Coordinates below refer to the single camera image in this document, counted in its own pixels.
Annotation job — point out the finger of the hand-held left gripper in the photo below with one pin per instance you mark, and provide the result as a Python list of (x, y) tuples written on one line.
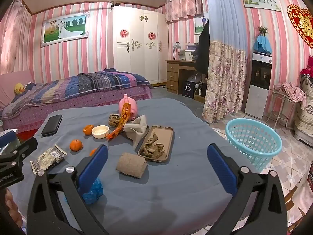
[(5, 138), (19, 150)]

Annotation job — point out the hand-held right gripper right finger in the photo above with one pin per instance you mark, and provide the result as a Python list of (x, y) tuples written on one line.
[(222, 169)]

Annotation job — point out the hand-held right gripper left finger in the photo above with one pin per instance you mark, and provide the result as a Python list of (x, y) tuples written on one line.
[(94, 166)]

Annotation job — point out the small tangerine peel piece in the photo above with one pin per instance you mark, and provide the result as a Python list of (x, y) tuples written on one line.
[(93, 151)]

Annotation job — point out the whole tangerine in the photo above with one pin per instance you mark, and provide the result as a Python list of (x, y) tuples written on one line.
[(75, 145)]

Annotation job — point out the blue plastic bag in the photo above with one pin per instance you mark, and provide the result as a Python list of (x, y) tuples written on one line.
[(91, 195)]

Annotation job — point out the silver snack wrapper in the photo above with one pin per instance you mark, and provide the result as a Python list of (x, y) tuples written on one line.
[(47, 160)]

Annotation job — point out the white round lid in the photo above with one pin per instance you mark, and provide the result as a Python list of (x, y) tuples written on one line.
[(100, 130)]

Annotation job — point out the half tangerine peel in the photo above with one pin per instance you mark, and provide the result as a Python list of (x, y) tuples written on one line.
[(88, 129)]

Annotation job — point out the teal plastic basket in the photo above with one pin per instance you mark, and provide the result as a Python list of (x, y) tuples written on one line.
[(247, 139)]

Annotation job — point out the brown paper ball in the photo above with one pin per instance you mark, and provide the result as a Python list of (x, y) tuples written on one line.
[(113, 120)]

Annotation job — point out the beige cloth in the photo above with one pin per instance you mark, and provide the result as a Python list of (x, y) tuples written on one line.
[(137, 129)]

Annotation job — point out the orange snack wrapper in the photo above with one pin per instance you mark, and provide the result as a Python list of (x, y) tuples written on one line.
[(123, 117)]

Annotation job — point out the person's left hand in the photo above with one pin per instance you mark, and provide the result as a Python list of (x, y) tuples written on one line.
[(13, 206)]

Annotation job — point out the black rectangular case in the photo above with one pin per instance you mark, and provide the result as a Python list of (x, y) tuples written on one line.
[(51, 126)]

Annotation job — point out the yellow duck plush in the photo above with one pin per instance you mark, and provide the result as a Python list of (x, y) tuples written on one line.
[(19, 88)]

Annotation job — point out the pink headboard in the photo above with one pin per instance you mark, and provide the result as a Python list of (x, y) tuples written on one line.
[(12, 80)]

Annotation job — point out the grey-blue tablecloth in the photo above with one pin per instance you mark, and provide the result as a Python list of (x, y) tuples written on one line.
[(171, 200)]

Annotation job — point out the bed with purple dotted skirt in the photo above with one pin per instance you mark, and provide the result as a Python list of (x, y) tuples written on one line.
[(73, 105)]

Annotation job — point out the brown phone case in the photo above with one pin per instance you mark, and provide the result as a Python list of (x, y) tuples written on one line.
[(166, 137)]

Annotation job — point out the pink piggy bank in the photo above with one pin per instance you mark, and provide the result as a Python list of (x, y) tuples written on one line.
[(132, 105)]

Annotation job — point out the striped patchwork quilt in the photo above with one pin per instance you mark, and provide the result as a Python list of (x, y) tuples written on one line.
[(85, 83)]

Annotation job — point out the black box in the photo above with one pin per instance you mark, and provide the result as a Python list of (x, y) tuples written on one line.
[(188, 89)]

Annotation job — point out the glass side table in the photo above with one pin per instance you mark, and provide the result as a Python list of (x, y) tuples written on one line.
[(278, 102)]

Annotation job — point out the white appliance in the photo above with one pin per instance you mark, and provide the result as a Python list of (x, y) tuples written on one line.
[(194, 78)]

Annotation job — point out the white water dispenser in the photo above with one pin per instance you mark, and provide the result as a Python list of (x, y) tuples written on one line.
[(259, 78)]

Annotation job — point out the floral covered furniture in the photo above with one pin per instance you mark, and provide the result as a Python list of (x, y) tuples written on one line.
[(305, 117)]

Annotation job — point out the pink floral window curtain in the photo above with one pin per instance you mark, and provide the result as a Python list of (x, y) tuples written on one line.
[(12, 36), (183, 7)]

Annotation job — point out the blue and floral curtain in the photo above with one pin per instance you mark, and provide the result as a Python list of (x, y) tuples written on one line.
[(225, 66)]

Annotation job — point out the pink cloth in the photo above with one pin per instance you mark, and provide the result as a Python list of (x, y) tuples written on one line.
[(293, 91)]

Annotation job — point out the wooden desk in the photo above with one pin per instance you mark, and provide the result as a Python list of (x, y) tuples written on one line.
[(173, 74)]

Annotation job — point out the white storage box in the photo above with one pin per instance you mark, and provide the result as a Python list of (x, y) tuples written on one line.
[(190, 55)]

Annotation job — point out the black hanging coat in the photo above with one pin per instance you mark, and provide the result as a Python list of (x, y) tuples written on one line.
[(203, 51)]

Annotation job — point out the white wardrobe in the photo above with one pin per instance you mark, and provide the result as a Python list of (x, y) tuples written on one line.
[(137, 53)]

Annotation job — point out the framed wedding photo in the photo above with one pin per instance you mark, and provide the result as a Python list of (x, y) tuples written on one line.
[(64, 29)]

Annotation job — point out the red clothes pile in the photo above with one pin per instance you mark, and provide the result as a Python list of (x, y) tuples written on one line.
[(308, 71)]

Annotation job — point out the blue cloth cover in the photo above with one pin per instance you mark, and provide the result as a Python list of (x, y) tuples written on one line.
[(262, 44)]

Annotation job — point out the desk lamp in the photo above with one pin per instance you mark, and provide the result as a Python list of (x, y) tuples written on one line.
[(176, 46)]

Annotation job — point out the small potted plant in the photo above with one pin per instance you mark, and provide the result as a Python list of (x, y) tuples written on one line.
[(262, 30)]

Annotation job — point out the small framed photo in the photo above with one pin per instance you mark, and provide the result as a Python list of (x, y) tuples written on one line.
[(199, 24)]

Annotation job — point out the red heart wall decoration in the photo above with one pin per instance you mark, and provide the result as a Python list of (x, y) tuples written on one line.
[(302, 22)]

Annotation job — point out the photo wall clock panel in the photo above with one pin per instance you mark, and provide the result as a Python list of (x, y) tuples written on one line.
[(259, 1)]

